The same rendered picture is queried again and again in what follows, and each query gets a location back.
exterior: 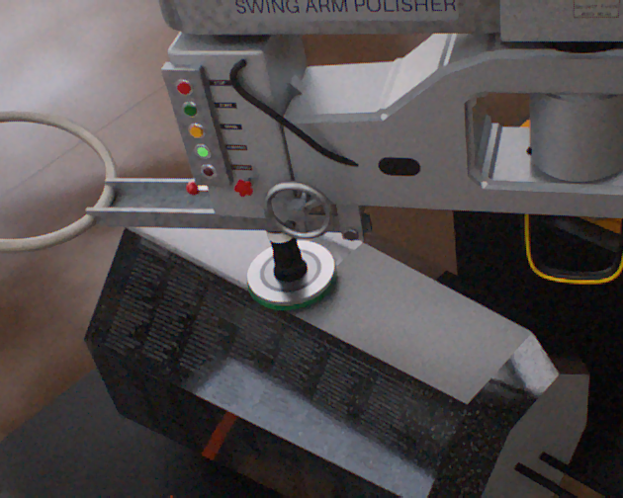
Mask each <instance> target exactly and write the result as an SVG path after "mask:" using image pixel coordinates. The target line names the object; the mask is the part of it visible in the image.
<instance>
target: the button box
mask: <svg viewBox="0 0 623 498"><path fill-rule="evenodd" d="M161 71H162V75H163V78H164V81H165V84H166V88H167V91H168V94H169V98H170V101H171V104H172V108H173V111H174V114H175V118H176V121H177V124H178V127H179V130H180V133H181V136H182V140H183V143H184V146H185V150H186V153H187V156H188V160H189V163H190V166H191V170H192V173H193V176H194V180H195V183H196V185H206V186H228V187H230V186H231V184H232V182H233V180H232V176H231V172H230V168H229V165H228V161H227V157H226V153H225V150H224V146H223V140H222V136H221V132H220V128H219V125H218V121H217V117H216V113H215V110H214V106H213V102H212V98H211V95H210V91H209V87H208V83H207V80H206V76H205V72H204V69H203V65H202V64H172V63H170V62H165V64H164V65H163V67H162V68H161ZM181 79H184V80H187V81H189V82H190V83H191V84H192V86H193V89H194V91H193V93H192V94H191V95H189V96H185V95H182V94H180V93H179V92H178V91H177V89H176V86H175V85H176V82H177V81H178V80H181ZM186 102H191V103H194V104H196V105H197V106H198V108H199V110H200V113H199V115H198V116H197V117H195V118H191V117H188V116H186V115H185V114H184V112H183V110H182V106H183V104H184V103H186ZM191 124H198V125H201V126H202V127H203V128H204V129H205V131H206V135H205V136H204V137H203V138H196V137H194V136H192V135H191V134H190V132H189V130H188V128H189V125H191ZM198 144H204V145H206V146H208V147H209V148H210V149H211V152H212V155H211V157H210V158H208V159H203V158H200V157H199V156H197V154H196V153H195V147H196V145H198ZM205 164H208V165H211V166H213V167H214V168H215V169H216V170H217V175H216V177H215V178H213V179H209V178H206V177H205V176H203V175H202V173H201V170H200V169H201V167H202V166H203V165H205Z"/></svg>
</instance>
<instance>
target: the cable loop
mask: <svg viewBox="0 0 623 498"><path fill-rule="evenodd" d="M520 228H521V243H522V250H523V255H524V259H525V262H526V264H527V266H528V268H529V269H530V271H531V272H532V273H533V274H535V275H536V276H538V277H539V278H542V279H544V280H547V281H550V282H555V283H561V284H570V285H603V284H607V283H611V282H613V281H615V280H617V279H619V278H620V277H621V276H622V275H623V218H621V224H620V235H619V243H618V249H617V254H616V258H615V260H614V263H613V265H612V266H611V267H609V268H607V269H605V270H601V271H592V272H584V271H568V270H561V269H555V268H551V267H549V266H546V265H545V264H543V263H542V262H541V261H540V259H539V257H538V254H537V248H536V238H535V214H531V213H521V214H520Z"/></svg>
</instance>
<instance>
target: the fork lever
mask: <svg viewBox="0 0 623 498"><path fill-rule="evenodd" d="M191 181H195V180H194V179H109V178H107V179H106V180H105V183H106V185H107V186H110V187H112V188H114V189H115V190H116V195H115V197H114V200H113V202H112V204H111V205H110V207H88V208H87V209H86V212H87V214H88V215H92V216H93V217H95V219H96V223H95V224H94V225H93V226H124V227H159V228H195V229H229V230H264V231H279V230H278V229H277V228H275V227H274V226H273V225H272V224H271V223H270V221H269V220H268V219H261V218H243V217H225V216H217V215H216V214H215V212H214V209H213V205H212V202H211V198H210V195H209V192H200V193H199V194H198V195H196V196H192V195H190V194H189V193H188V192H187V189H186V187H187V185H188V183H189V182H191ZM365 207H366V206H360V208H361V213H362V219H363V226H364V232H365V233H370V234H371V233H372V231H373V229H372V224H371V219H370V215H369V214H368V213H364V210H365ZM281 221H282V222H283V223H284V224H286V225H288V226H290V227H292V228H295V229H297V230H299V227H298V223H297V222H294V221H292V220H281ZM324 221H325V212H310V213H309V216H308V218H307V220H306V225H307V230H314V229H317V228H319V227H321V226H322V225H323V223H324ZM327 232H334V233H341V229H340V224H339V218H338V213H337V212H335V213H334V222H333V224H332V226H331V228H330V229H329V230H328V231H327ZM343 234H344V238H345V239H347V240H350V241H354V240H356V239H358V237H359V236H358V231H357V230H355V229H353V228H350V227H349V228H347V229H345V230H344V231H343Z"/></svg>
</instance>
